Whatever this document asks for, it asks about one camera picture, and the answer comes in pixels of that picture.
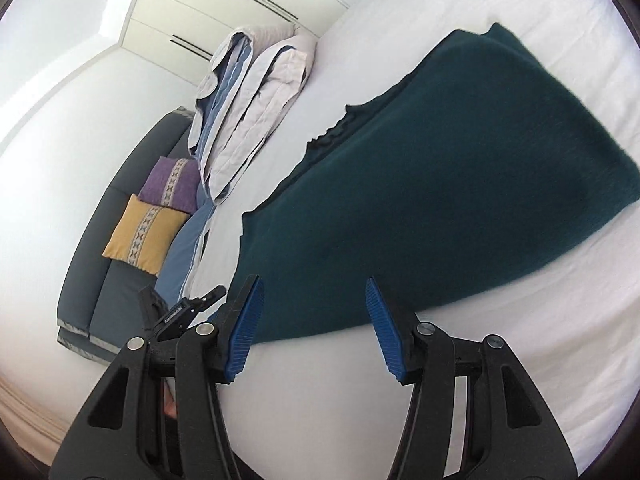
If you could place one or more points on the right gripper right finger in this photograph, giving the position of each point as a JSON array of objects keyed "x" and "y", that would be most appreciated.
[{"x": 395, "y": 327}]

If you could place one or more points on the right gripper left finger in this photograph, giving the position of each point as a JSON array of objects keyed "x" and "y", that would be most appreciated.
[{"x": 237, "y": 322}]

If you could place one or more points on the dark green knit sweater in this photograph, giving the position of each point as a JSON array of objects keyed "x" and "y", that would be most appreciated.
[{"x": 473, "y": 171}]

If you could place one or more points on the blue pillow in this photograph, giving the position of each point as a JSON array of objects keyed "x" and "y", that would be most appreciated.
[{"x": 182, "y": 251}]

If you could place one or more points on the dark grey sofa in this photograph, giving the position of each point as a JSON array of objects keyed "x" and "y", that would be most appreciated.
[{"x": 98, "y": 304}]

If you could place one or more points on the yellow patterned cushion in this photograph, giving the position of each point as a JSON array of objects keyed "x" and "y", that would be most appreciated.
[{"x": 144, "y": 234}]

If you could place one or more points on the white bed sheet mattress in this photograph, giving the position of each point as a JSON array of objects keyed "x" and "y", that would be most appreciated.
[{"x": 326, "y": 407}]

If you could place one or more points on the purple patterned cushion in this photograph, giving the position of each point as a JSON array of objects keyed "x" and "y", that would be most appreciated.
[{"x": 172, "y": 183}]

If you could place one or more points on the white wardrobe with handles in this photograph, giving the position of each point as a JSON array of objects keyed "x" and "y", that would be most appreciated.
[{"x": 181, "y": 36}]

